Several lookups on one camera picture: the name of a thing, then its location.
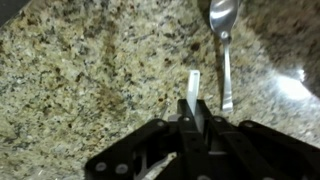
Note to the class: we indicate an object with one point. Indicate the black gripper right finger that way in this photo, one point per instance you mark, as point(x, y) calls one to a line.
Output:
point(240, 143)

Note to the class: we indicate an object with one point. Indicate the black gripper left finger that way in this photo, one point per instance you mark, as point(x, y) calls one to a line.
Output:
point(146, 133)

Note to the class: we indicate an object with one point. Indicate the metal spoon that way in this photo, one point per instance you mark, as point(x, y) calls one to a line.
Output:
point(223, 16)

